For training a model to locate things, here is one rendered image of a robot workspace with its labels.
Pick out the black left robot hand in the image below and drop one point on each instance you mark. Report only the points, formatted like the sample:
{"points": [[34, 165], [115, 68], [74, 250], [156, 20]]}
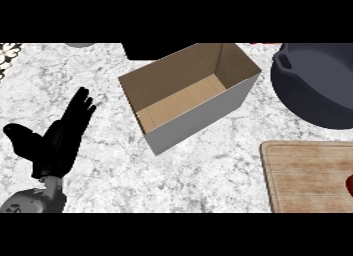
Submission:
{"points": [[62, 143]]}

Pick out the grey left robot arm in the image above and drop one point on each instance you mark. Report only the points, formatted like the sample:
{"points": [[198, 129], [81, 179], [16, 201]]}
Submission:
{"points": [[37, 199]]}

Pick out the wooden cutting board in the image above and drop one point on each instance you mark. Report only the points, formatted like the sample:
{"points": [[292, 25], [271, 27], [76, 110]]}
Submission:
{"points": [[313, 176]]}

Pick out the dark grey pot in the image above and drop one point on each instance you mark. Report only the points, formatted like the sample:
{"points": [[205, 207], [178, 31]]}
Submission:
{"points": [[322, 83]]}

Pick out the open cardboard box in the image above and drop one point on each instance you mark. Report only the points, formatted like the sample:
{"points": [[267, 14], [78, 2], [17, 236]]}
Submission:
{"points": [[184, 96]]}

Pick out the grey round object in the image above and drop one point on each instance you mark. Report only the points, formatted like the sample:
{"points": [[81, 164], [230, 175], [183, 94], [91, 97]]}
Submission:
{"points": [[79, 44]]}

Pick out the black appliance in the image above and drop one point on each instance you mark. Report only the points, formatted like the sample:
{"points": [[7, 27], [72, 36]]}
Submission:
{"points": [[147, 50]]}

